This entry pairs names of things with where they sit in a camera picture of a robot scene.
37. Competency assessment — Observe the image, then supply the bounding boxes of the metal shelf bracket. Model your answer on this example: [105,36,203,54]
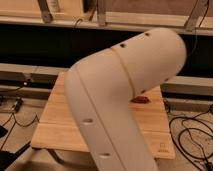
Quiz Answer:
[184,0,209,32]
[37,0,53,23]
[97,0,106,26]

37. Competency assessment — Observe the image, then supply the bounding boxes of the metal shelf bracket left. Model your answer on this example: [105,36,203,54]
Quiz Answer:
[37,0,53,23]

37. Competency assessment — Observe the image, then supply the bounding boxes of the black floor cables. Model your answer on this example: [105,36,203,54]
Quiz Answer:
[0,96,39,151]
[162,98,213,171]

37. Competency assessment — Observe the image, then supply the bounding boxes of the black floor cables right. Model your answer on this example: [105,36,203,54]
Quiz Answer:
[162,98,213,171]

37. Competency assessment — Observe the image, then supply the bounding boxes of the black floor cables left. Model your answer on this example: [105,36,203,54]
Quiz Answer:
[0,96,39,151]

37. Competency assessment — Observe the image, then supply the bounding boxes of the wooden table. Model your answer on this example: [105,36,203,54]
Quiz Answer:
[31,72,175,159]

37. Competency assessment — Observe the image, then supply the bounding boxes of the hanging black cable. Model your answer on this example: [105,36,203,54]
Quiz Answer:
[71,0,100,73]

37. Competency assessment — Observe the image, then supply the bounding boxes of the small brown object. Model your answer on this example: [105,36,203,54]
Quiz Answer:
[131,96,149,104]

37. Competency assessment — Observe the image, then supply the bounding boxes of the metal shelf bracket middle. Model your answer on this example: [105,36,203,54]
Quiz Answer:
[97,0,106,26]

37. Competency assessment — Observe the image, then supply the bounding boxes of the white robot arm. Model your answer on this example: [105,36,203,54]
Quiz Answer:
[64,28,186,171]

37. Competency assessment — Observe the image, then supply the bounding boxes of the metal shelf bracket right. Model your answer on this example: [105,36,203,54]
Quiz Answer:
[184,0,209,32]

